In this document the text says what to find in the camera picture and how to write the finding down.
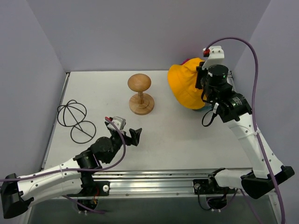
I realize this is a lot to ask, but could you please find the yellow bucket hat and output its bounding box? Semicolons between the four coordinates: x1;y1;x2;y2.
167;57;206;110

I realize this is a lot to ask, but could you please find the magenta baseball cap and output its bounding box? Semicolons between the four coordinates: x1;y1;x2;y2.
181;58;190;65

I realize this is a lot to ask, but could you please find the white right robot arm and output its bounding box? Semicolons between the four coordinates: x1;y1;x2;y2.
195;62;295;199

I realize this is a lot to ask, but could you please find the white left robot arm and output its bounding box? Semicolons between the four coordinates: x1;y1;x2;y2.
0;128;142;219

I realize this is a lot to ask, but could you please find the teal plastic basket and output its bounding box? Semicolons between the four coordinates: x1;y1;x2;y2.
193;105;212;112

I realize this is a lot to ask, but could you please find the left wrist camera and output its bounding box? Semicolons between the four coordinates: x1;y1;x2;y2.
105;116;126;130

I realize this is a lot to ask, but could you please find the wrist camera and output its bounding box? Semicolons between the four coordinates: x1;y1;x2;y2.
105;116;126;130
202;46;225;70

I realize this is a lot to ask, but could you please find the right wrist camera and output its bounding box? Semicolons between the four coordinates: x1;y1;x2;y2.
202;46;225;70

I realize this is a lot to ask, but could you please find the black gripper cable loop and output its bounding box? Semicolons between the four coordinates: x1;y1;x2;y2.
201;102;219;127

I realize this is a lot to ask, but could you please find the aluminium mounting rail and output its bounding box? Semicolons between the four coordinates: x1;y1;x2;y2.
39;167;281;224

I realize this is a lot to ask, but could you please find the black wire hat stand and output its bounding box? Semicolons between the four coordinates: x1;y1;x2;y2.
57;99;96;144

